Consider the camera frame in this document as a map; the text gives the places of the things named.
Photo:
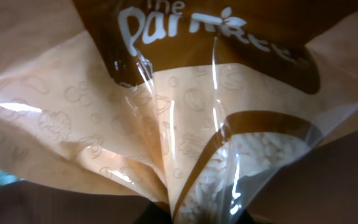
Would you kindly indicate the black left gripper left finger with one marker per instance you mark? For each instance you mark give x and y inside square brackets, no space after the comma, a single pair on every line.
[27,203]

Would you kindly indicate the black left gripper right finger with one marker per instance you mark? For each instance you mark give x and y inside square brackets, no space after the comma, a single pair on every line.
[322,187]

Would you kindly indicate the beige brown rice bag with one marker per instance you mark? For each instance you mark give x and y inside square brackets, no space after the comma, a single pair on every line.
[194,105]

